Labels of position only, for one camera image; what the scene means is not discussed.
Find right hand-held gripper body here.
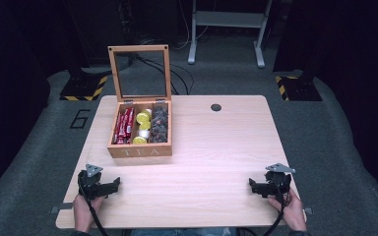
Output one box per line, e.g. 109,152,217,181
265,162,297,198

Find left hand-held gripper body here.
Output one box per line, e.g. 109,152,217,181
77,163,104,201

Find person's left hand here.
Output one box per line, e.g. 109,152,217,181
72,194,105,233

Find person's right hand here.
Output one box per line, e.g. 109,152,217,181
268,189,308,232

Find wooden tea box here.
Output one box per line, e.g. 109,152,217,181
106,44,173,159

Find red sachet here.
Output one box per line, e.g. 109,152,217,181
118,109,129,146
112,112,122,146
125,107,136,144

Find pile of dark tea packets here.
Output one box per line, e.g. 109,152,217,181
150,105,170,144

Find person's blue jeans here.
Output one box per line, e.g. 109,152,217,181
129,227,238,236

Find black yellow striped stand base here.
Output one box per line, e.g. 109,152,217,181
274,75,323,102
59,74,108,102

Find white metal stand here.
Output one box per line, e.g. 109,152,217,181
187,0,274,69

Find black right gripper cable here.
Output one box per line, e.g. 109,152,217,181
261,181,286,236

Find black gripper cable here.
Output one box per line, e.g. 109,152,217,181
261,181,286,236
78,178,110,236

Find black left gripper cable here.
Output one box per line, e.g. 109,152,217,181
78,178,110,236

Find black floor cables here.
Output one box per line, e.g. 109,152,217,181
133,53,195,96

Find white floor cable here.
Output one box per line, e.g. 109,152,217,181
171,0,210,51

